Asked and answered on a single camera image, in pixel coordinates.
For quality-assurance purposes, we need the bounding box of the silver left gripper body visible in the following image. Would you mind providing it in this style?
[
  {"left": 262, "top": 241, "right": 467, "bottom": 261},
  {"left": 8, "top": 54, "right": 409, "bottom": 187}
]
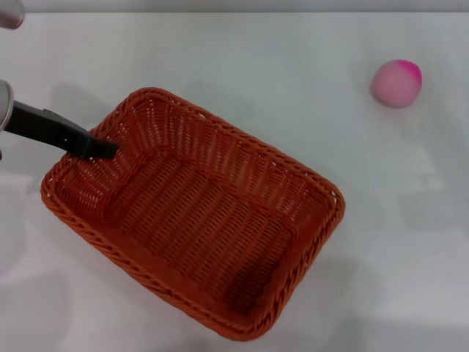
[{"left": 0, "top": 80, "right": 15, "bottom": 135}]

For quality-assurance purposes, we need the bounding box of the orange woven plastic basket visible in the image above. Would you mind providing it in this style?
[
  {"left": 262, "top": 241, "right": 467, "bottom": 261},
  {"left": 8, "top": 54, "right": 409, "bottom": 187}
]
[{"left": 40, "top": 87, "right": 347, "bottom": 341}]

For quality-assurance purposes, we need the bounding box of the pink toy peach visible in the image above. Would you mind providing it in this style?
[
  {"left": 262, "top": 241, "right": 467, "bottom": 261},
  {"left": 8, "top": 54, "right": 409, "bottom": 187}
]
[{"left": 370, "top": 59, "right": 424, "bottom": 109}]

